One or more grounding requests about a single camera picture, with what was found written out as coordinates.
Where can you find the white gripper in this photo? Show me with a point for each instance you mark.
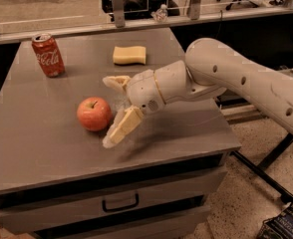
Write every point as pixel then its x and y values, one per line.
pixel 143 91

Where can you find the red apple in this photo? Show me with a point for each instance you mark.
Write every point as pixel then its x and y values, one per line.
pixel 94 114

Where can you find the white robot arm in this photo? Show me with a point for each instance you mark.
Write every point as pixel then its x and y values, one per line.
pixel 209 69

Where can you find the yellow sponge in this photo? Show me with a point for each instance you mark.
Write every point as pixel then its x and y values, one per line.
pixel 130 55

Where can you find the clear plastic water bottle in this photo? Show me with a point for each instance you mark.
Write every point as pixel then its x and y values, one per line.
pixel 160 15

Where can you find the red Coca-Cola can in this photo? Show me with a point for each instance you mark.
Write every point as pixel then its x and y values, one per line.
pixel 48 55

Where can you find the grey drawer cabinet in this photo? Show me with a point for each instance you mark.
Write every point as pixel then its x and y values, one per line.
pixel 78 161

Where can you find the lower grey drawer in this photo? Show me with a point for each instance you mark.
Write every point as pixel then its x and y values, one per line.
pixel 151 223

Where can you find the grey drawer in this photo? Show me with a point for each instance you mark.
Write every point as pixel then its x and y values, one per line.
pixel 99 203
pixel 151 223

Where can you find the upper grey drawer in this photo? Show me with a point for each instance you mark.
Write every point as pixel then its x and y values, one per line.
pixel 99 203

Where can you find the dark blue chip bag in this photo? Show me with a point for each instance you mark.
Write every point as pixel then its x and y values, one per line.
pixel 279 227

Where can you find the metal railing frame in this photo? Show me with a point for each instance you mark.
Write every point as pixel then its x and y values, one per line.
pixel 20 20

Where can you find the black drawer handle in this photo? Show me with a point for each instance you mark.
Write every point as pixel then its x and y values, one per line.
pixel 120 202

